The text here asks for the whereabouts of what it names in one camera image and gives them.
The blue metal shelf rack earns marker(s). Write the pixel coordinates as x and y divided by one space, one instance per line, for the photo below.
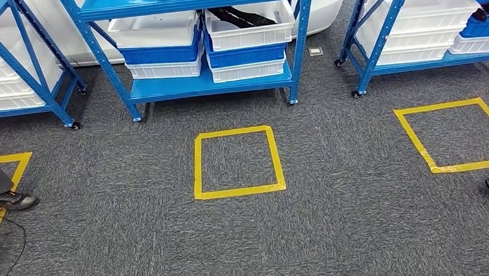
412 66
32 77
204 84

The yellow floor tape square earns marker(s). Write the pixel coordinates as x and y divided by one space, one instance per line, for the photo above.
416 140
18 170
239 192

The white car red stripe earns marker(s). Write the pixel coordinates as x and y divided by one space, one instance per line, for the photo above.
325 7

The metal floor socket plate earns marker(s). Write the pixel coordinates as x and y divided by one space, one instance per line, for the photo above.
315 51

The blue plastic bin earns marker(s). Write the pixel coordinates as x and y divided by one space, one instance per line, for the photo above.
483 29
246 55
160 54

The black plastic strips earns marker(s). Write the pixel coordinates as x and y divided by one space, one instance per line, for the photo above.
242 17

